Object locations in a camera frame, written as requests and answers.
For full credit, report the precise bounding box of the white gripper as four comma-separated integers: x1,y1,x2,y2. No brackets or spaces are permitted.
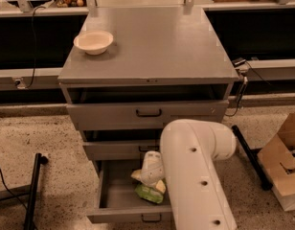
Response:
131,150,166,194

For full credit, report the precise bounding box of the green rice chip bag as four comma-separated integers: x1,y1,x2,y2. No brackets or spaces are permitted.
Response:
135,184,164,204

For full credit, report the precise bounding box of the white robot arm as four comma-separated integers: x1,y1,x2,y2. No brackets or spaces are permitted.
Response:
131,119,237,230

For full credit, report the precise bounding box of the grey middle drawer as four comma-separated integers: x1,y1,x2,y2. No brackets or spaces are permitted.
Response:
83,140,160,161

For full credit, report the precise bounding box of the grey drawer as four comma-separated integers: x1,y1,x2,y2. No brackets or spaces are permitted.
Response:
67,101,228,130
83,140,160,161
87,159,173,223

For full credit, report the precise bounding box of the grey bottom drawer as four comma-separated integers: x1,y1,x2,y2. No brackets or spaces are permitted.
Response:
87,159,173,223

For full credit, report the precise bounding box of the grey top drawer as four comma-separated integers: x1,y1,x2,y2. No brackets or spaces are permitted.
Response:
67,101,228,130

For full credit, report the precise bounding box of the grey drawer cabinet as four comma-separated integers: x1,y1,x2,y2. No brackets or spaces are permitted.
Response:
57,5,240,177

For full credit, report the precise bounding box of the black stand leg right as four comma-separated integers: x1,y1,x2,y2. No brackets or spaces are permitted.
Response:
232,126,273,191

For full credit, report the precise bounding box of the black stand leg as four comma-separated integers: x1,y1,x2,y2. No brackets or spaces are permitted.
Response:
24,153,48,230
232,126,273,191

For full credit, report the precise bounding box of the black stand leg left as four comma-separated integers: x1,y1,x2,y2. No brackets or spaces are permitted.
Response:
24,153,48,230

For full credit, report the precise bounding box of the cardboard box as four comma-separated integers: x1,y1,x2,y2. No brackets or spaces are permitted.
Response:
258,113,295,211

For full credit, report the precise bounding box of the white bowl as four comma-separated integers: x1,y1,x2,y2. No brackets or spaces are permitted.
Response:
74,30,113,56

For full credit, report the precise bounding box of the grey floor bracket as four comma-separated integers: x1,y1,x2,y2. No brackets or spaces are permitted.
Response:
0,185,30,201

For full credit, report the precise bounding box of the black cable right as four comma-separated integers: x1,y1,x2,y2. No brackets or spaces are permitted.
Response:
224,58,265,118

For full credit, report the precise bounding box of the black cable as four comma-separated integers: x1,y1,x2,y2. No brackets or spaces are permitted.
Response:
224,58,265,118
24,5,47,90

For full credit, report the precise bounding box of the black cable left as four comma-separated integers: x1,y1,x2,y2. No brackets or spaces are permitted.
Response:
24,5,47,90

